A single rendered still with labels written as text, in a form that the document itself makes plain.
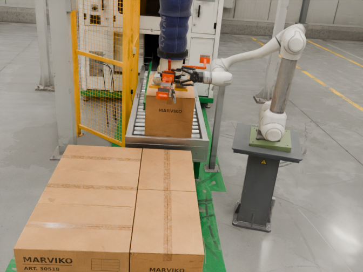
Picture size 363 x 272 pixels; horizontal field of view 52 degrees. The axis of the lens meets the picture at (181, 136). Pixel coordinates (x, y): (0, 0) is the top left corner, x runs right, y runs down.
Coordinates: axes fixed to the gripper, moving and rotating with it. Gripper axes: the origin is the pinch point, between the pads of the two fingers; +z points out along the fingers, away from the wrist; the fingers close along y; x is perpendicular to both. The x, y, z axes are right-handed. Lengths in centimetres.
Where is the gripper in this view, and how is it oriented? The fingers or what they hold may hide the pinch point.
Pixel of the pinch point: (174, 75)
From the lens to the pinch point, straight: 270.1
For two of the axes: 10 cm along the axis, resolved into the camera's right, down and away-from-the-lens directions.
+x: -0.4, -4.3, 9.0
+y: -0.8, 9.0, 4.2
